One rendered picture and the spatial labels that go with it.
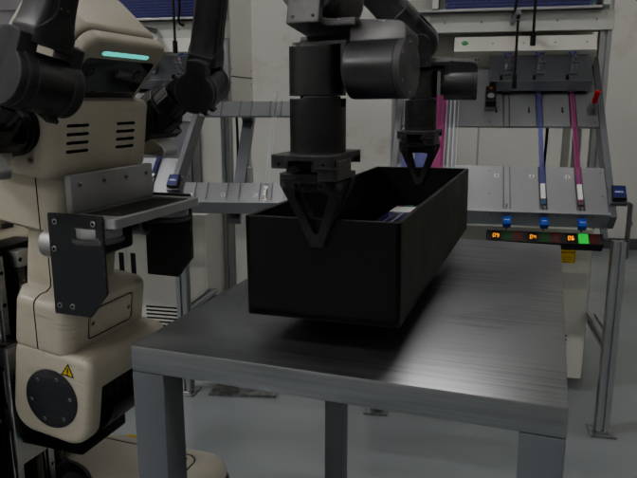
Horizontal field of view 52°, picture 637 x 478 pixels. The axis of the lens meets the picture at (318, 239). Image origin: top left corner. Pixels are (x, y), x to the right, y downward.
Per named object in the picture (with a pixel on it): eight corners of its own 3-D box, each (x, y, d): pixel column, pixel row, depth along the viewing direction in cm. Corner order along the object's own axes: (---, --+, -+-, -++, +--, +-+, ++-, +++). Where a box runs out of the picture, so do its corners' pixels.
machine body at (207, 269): (210, 361, 272) (205, 214, 259) (60, 348, 286) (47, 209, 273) (257, 313, 334) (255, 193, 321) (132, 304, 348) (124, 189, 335)
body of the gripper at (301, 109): (361, 166, 71) (362, 97, 70) (333, 175, 62) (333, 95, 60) (305, 165, 73) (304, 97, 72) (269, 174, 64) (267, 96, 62)
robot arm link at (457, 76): (412, 28, 118) (409, 34, 111) (478, 27, 116) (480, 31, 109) (412, 95, 123) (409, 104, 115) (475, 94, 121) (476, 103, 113)
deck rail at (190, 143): (175, 211, 232) (169, 202, 226) (170, 211, 232) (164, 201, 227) (220, 68, 268) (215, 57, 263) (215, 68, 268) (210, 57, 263)
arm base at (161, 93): (154, 102, 136) (119, 102, 124) (181, 78, 132) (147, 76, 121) (178, 137, 135) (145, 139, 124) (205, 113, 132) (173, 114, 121)
